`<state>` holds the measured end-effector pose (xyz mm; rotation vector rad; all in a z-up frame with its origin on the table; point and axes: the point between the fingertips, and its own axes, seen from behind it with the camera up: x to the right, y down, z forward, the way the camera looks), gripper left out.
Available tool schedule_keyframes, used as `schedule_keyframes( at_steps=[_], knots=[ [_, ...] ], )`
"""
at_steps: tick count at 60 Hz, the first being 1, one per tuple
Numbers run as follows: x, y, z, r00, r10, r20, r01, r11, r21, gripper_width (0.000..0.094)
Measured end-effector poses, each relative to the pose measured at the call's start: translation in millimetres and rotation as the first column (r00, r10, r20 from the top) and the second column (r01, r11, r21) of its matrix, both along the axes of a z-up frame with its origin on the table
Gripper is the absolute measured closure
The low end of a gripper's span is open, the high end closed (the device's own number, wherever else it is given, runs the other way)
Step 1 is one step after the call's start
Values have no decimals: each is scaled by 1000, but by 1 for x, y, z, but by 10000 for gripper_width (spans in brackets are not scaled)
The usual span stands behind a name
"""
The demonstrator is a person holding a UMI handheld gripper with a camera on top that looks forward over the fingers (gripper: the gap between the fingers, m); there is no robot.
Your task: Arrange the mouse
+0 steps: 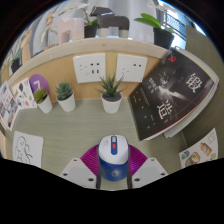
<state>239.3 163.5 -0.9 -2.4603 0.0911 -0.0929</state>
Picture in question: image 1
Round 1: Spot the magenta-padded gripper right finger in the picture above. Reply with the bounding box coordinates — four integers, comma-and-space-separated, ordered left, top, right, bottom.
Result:
126, 144, 169, 189

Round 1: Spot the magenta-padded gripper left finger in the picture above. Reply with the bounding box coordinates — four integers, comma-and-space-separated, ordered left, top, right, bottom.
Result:
59, 143, 103, 190

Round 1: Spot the blue and white computer mouse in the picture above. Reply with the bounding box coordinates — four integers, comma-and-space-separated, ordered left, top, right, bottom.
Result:
97, 134, 130, 183

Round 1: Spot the white mouse pad with drawing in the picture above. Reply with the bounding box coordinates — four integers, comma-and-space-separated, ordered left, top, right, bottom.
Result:
12, 130, 45, 169

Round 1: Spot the food picture card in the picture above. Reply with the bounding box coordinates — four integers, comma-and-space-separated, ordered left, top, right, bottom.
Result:
178, 127, 220, 169

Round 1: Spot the small plant in white pot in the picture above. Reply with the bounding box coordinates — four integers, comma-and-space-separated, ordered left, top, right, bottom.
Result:
33, 87, 54, 115
95, 73, 126, 115
54, 81, 77, 113

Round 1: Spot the black book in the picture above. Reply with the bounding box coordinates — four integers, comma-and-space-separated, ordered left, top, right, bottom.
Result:
128, 49, 216, 141

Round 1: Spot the white sticker picture card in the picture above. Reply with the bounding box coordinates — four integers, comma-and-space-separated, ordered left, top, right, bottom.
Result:
9, 77, 38, 109

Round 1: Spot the red-edged picture magazine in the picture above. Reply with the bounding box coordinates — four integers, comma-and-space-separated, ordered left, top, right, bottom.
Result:
0, 80, 19, 132

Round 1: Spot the purple round number sign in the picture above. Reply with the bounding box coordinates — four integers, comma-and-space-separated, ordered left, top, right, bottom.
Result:
28, 74, 51, 95

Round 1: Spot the black horse figurine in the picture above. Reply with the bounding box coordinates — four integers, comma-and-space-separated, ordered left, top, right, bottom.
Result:
88, 5, 130, 39

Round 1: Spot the window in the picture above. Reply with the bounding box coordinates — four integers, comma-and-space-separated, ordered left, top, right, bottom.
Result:
159, 0, 208, 41

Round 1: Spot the grey curtain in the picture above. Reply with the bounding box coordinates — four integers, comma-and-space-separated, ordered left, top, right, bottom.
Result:
29, 0, 158, 44

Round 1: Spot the white wall outlet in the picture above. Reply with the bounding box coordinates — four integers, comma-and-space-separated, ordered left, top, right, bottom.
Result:
72, 52, 107, 84
115, 53, 148, 83

